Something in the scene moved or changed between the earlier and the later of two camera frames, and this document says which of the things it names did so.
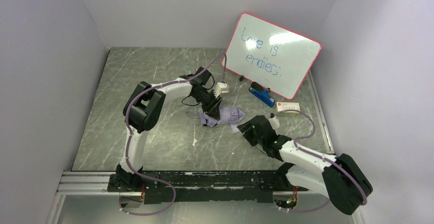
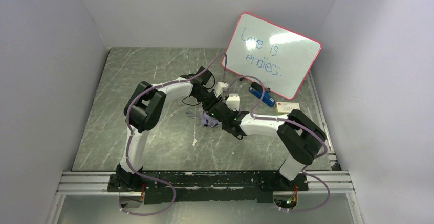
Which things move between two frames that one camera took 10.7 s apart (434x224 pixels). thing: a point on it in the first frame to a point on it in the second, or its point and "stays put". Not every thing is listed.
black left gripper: x=215 y=103 stays put
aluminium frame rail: x=87 y=181 stays put
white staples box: x=282 y=106 stays put
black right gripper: x=248 y=129 to x=221 y=114
